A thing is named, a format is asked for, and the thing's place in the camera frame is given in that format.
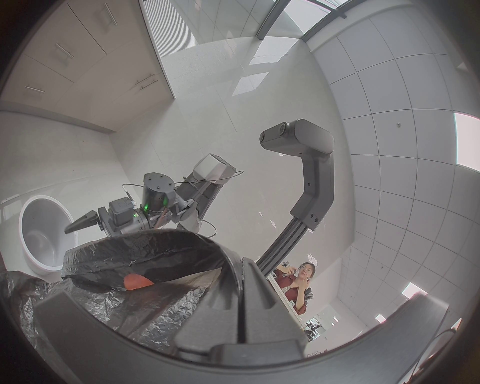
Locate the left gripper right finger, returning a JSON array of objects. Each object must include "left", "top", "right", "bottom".
[{"left": 243, "top": 257, "right": 309, "bottom": 354}]

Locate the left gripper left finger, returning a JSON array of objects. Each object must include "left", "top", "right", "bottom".
[{"left": 173, "top": 277, "right": 244, "bottom": 352}]

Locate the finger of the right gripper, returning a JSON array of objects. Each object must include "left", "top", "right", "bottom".
[{"left": 64, "top": 210, "right": 101, "bottom": 236}]

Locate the white trash bin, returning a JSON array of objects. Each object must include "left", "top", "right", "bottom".
[{"left": 19, "top": 194, "right": 80, "bottom": 273}]

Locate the person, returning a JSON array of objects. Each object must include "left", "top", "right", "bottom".
[{"left": 275, "top": 262, "right": 319, "bottom": 316}]

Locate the beige cabinet with drawers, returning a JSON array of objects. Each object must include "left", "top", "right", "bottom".
[{"left": 0, "top": 0, "right": 176, "bottom": 133}]

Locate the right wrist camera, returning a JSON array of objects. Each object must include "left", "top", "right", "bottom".
[{"left": 108, "top": 197, "right": 137, "bottom": 226}]

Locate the black cable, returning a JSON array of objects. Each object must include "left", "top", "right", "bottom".
[{"left": 182, "top": 170, "right": 245, "bottom": 186}]

